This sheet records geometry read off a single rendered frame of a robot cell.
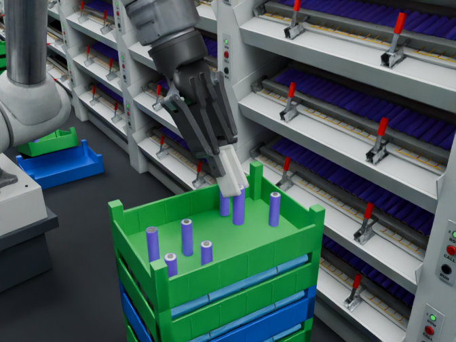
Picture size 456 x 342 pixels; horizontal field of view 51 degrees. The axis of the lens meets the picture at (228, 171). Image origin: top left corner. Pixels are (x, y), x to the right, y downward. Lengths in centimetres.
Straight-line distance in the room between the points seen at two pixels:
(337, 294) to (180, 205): 54
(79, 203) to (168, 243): 112
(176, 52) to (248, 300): 41
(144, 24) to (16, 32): 72
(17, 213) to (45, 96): 33
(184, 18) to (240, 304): 44
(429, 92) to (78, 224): 129
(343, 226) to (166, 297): 56
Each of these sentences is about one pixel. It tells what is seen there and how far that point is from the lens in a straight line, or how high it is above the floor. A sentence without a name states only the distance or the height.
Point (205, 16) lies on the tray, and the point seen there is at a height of 73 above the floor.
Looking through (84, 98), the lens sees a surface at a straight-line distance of 257.
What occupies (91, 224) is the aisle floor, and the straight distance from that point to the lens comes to 179.
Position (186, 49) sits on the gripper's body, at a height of 83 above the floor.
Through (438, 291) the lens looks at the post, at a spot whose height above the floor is 35.
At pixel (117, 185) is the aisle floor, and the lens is 201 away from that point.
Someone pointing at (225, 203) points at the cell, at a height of 51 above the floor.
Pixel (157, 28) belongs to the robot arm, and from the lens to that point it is 64.
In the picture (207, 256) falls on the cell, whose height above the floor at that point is 53.
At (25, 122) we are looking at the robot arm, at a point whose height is 47.
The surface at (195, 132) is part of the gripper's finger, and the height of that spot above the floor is 72.
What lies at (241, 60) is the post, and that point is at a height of 64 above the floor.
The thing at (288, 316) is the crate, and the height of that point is 35.
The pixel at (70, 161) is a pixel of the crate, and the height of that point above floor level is 0.
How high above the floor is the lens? 99
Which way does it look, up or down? 28 degrees down
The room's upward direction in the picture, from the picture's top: straight up
